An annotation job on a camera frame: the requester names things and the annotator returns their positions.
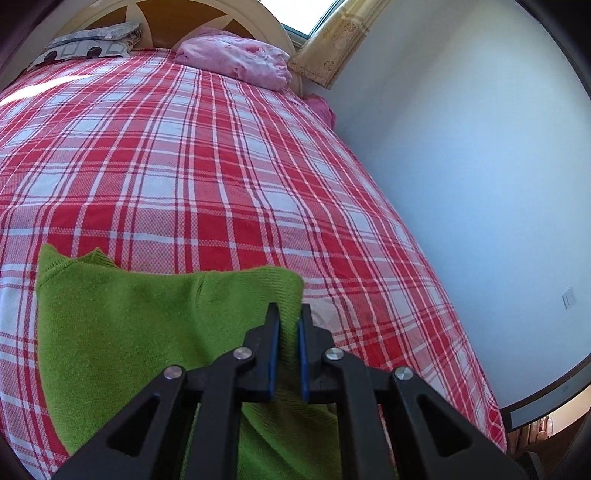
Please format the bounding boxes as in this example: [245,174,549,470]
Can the green knit sweater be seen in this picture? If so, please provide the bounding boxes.
[36,244,399,480]

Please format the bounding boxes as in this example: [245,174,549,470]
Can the red plaid bedspread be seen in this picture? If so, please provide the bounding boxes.
[0,48,508,480]

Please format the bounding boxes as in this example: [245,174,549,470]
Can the dark door frame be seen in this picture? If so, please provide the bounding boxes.
[501,353,591,433]

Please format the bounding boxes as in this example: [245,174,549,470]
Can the brown wooden furniture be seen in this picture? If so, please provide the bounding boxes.
[516,414,556,449]

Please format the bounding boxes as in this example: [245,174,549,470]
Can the pink pillow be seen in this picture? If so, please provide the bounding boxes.
[174,36,293,91]

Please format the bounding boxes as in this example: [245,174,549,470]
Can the tan patterned curtain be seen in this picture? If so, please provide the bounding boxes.
[288,0,392,90]

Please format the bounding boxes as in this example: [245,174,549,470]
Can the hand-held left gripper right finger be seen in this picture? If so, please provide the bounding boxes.
[298,303,532,480]

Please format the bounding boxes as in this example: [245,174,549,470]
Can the grey patterned pillow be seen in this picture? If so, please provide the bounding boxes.
[28,21,142,71]

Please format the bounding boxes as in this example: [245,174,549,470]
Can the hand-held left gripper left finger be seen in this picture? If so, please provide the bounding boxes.
[53,302,281,480]

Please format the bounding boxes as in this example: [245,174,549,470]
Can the cream and brown headboard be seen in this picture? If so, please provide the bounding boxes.
[69,0,304,99]

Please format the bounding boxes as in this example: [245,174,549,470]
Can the pink cloth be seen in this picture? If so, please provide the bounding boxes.
[302,93,336,129]

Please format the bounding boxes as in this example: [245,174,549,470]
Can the glass window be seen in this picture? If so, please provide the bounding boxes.
[261,0,352,40]

